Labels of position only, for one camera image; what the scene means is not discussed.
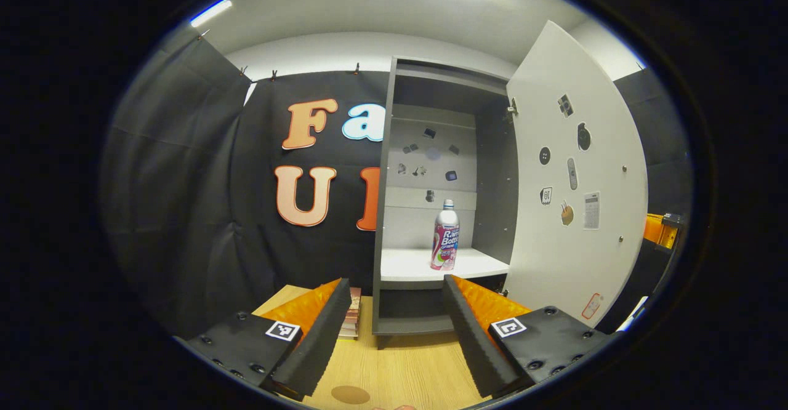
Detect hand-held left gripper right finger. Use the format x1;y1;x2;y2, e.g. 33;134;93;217
443;275;616;398

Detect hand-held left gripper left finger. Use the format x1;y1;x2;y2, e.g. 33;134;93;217
174;278;352;398

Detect round brown coaster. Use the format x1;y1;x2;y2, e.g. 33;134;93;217
331;385;371;405

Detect white cabinet door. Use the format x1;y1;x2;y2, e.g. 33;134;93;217
502;20;649;328

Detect silver bottle with colourful label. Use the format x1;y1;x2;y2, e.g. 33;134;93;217
430;199;460;271

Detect white cabinet shelf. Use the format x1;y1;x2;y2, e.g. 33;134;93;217
380;247;510;283

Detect stack of books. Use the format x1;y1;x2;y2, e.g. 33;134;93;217
337;287;362;340

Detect black backdrop cloth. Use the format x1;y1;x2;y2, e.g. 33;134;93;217
102;31;693;340

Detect ceiling light panel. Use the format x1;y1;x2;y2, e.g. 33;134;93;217
190;0;233;28

